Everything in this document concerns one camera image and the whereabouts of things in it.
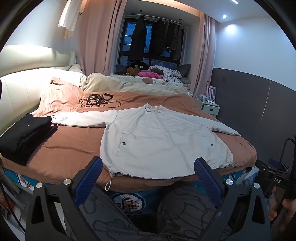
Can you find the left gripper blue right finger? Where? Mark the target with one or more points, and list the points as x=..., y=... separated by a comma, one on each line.
x=211, y=181

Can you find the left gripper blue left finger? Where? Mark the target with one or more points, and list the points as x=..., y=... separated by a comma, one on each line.
x=85, y=179

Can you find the light grey jacket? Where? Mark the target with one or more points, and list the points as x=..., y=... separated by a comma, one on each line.
x=154, y=142

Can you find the folded black clothes stack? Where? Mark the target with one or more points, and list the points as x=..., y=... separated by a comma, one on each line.
x=21, y=139

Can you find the hanging dark clothes row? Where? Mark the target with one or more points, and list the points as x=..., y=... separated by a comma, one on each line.
x=166, y=37

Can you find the person's right hand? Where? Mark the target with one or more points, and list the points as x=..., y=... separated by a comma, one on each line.
x=280, y=210

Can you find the grey patterned trousers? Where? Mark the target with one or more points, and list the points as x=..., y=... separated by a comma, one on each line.
x=182, y=214

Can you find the blue patterned bed sheet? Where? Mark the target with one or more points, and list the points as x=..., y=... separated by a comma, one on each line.
x=133, y=196

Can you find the white bedside cabinet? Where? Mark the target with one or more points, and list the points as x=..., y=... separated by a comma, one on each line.
x=207, y=105

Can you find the beige duvet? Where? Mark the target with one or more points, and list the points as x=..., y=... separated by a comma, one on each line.
x=97, y=82

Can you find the floral patterned blanket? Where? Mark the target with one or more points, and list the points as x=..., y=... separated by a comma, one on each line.
x=168, y=74

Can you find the dark grey cushion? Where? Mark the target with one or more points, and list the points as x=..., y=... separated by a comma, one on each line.
x=184, y=69

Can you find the cream bear print bedding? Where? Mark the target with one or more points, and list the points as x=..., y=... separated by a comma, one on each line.
x=148, y=80

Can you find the pink curtain right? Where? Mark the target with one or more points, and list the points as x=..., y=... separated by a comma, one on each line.
x=203, y=55

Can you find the pink curtain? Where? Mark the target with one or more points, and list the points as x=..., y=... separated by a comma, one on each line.
x=203, y=55
x=99, y=31

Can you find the pink garment on bench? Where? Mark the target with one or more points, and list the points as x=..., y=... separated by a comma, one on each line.
x=150, y=75

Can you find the black plush toy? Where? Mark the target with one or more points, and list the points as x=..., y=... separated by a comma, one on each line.
x=136, y=67

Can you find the white padded headboard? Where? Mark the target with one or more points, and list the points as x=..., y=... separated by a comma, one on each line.
x=25, y=71

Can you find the hanging black coat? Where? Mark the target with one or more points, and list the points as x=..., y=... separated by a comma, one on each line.
x=136, y=51

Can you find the pink curtain left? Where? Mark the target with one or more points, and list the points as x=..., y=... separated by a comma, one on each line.
x=99, y=31

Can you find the white hanging garment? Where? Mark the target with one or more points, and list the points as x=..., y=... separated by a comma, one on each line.
x=69, y=16

